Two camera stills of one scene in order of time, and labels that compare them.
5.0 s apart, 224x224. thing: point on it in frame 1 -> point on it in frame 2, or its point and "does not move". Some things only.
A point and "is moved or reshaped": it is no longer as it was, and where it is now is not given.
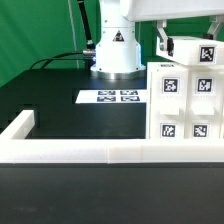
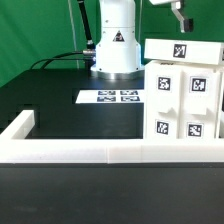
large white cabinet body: (184, 102) does not move
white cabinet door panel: (203, 103) is moved or reshaped
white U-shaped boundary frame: (16, 147) does not move
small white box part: (194, 50) is moved or reshaped
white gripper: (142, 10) -> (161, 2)
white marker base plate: (112, 96) does not move
